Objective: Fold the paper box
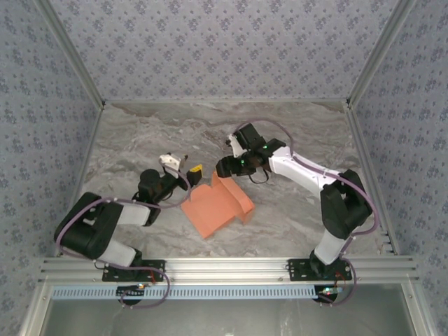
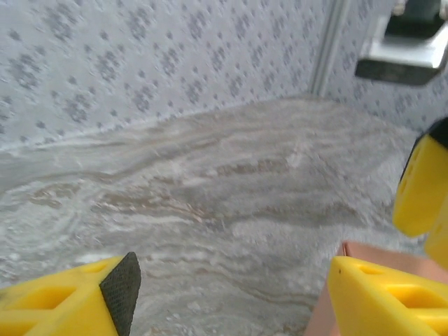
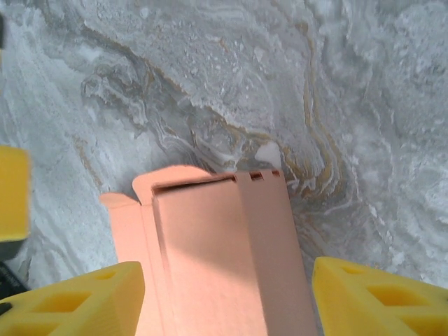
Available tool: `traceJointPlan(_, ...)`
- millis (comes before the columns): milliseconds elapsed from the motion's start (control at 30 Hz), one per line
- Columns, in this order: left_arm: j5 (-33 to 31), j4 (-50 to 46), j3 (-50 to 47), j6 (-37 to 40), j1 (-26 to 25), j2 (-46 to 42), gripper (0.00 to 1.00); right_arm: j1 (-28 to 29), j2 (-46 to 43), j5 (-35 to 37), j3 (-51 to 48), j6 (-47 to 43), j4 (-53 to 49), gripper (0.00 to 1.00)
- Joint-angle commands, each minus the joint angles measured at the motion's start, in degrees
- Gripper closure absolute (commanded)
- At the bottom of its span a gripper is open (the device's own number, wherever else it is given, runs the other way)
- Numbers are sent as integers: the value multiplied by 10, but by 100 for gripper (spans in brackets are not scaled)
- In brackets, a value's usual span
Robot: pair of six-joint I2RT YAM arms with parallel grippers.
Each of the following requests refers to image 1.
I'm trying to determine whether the orange paper box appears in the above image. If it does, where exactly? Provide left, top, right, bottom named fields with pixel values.
left=180, top=171, right=256, bottom=241

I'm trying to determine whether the black controller board with LED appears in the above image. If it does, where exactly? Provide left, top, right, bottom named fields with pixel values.
left=116, top=283, right=146, bottom=299
left=316, top=284, right=346, bottom=302

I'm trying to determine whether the grey metal panel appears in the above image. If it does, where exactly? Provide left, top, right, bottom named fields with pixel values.
left=44, top=298, right=411, bottom=336

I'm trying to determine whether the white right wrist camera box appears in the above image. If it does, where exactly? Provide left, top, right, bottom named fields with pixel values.
left=225, top=134, right=246, bottom=159

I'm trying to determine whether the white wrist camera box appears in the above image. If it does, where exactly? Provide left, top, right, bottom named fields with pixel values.
left=225, top=134, right=246, bottom=159
left=158, top=153, right=190, bottom=174

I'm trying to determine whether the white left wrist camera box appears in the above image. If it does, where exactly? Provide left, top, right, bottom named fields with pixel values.
left=158, top=153, right=190, bottom=174

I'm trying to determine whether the aluminium table back rail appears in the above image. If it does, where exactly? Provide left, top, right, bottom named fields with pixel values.
left=104, top=98, right=348, bottom=105

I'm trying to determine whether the aluminium table side rail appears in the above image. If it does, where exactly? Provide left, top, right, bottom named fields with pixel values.
left=54, top=103, right=106, bottom=258
left=342, top=99, right=402, bottom=256

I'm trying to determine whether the aluminium mounting rail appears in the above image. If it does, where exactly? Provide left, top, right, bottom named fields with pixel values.
left=38, top=255, right=421, bottom=285

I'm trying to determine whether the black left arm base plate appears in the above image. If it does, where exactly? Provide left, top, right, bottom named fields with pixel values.
left=101, top=259, right=166, bottom=283

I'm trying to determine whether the pale blue slotted cable duct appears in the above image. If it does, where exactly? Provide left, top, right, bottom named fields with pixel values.
left=51, top=284, right=320, bottom=300

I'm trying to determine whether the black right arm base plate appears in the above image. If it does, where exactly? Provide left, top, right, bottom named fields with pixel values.
left=287, top=258, right=353, bottom=283

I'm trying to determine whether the aluminium frame post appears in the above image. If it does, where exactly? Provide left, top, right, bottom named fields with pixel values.
left=345, top=0, right=419, bottom=108
left=34, top=0, right=107, bottom=108

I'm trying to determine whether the aluminium lower frame bar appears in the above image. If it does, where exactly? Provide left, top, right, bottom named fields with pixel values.
left=19, top=282, right=54, bottom=336
left=400, top=281, right=438, bottom=336

